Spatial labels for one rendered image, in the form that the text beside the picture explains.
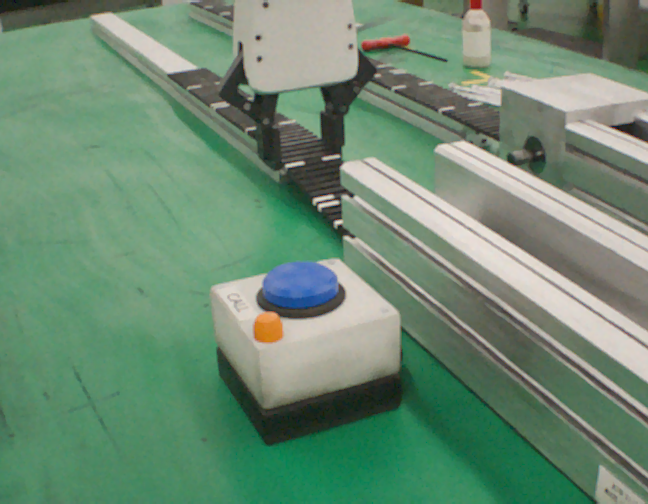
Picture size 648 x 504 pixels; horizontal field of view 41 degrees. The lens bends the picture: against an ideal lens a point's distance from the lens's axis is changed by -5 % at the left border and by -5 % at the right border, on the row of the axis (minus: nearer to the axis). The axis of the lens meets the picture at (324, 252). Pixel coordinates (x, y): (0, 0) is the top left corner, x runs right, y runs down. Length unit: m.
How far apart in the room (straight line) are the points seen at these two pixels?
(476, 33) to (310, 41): 0.50
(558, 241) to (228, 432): 0.22
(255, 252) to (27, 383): 0.22
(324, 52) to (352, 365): 0.36
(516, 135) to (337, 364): 0.35
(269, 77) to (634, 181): 0.31
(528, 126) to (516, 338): 0.32
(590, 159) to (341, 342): 0.31
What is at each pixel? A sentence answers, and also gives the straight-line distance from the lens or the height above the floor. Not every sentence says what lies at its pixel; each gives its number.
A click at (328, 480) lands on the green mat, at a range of 0.46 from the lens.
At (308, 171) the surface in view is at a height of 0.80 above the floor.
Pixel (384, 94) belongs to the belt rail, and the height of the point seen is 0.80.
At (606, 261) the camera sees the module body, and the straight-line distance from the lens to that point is 0.51.
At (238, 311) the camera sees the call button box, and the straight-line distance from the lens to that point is 0.48.
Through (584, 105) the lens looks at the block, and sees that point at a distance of 0.72.
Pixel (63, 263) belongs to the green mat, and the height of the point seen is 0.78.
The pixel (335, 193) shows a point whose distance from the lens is 0.75.
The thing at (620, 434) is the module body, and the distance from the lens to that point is 0.41.
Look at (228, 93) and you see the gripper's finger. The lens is 0.77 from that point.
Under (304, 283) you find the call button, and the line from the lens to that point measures 0.48.
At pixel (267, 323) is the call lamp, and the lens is 0.45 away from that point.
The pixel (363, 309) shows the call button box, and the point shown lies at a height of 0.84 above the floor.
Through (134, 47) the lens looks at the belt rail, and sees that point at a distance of 1.36.
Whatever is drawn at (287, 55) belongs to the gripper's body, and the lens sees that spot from 0.76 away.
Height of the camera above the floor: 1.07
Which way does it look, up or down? 25 degrees down
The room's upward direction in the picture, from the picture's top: 3 degrees counter-clockwise
